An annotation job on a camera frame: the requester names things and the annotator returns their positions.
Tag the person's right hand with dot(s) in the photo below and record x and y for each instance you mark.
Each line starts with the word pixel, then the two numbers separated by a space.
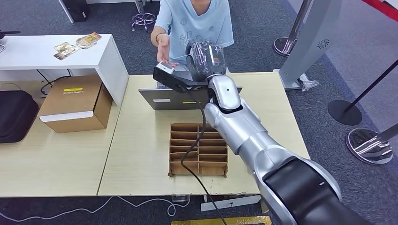
pixel 163 51

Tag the chrome stanchion with mirror base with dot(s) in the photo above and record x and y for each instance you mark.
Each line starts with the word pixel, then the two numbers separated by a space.
pixel 370 149

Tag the chrome stool base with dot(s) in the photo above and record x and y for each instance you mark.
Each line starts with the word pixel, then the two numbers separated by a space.
pixel 143 18

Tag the wooden slotted card organizer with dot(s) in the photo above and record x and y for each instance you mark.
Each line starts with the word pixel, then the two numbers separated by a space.
pixel 183 169

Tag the chrome stanchion post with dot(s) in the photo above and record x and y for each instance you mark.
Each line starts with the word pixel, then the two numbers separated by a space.
pixel 284 48

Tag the person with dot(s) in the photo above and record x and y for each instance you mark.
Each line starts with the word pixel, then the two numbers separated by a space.
pixel 192 24

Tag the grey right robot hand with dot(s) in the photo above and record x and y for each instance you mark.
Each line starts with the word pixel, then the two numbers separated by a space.
pixel 206 60

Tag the black soft case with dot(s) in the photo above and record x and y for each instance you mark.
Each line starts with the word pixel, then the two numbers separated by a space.
pixel 15 118

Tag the black floor cabinet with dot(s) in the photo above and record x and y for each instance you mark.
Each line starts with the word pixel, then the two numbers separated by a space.
pixel 76 9

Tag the white side desk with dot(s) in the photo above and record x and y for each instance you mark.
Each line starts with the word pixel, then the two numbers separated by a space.
pixel 31 59

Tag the grey power adapter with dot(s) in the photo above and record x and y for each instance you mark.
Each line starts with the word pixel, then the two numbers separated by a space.
pixel 180 198

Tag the black stanchion with round base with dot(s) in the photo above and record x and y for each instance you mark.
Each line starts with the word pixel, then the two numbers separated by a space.
pixel 345 112

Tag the silver kiosk stand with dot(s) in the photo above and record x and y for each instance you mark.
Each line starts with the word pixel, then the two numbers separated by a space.
pixel 311 37

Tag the grey laptop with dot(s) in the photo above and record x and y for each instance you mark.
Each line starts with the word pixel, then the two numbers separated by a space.
pixel 174 99

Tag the person's right forearm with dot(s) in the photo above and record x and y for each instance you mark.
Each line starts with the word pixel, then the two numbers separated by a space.
pixel 155 34

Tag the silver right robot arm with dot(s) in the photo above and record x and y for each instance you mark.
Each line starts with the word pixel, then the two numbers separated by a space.
pixel 248 133

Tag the red barrier belt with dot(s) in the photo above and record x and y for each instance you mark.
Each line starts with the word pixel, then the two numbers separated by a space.
pixel 382 7

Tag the brown cardboard box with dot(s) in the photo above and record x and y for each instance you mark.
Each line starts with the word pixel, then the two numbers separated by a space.
pixel 71 105

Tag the crumpled clear plastic bag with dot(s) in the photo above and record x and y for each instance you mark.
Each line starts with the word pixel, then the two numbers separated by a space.
pixel 307 84

